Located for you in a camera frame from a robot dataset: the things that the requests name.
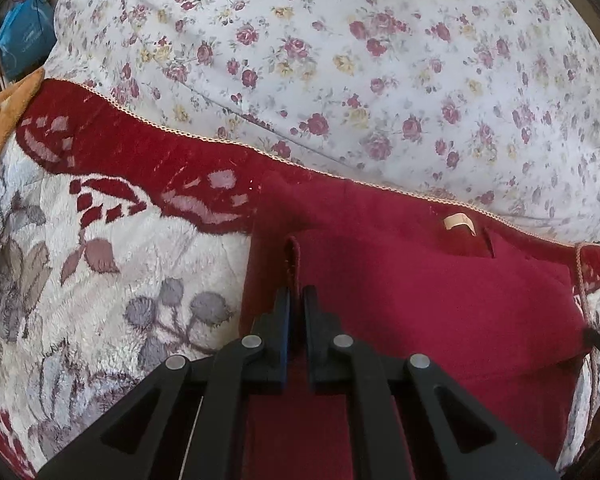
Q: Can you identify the blue plastic bag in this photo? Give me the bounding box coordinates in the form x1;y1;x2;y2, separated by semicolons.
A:
0;0;56;80

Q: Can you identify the white floral bed sheet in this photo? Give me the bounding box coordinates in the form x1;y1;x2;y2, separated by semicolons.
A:
45;0;600;242

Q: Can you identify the red small garment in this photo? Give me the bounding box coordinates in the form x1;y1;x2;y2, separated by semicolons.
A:
240;171;585;463

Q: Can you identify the white red floral blanket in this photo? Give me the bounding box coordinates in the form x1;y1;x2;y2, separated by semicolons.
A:
0;78;600;479

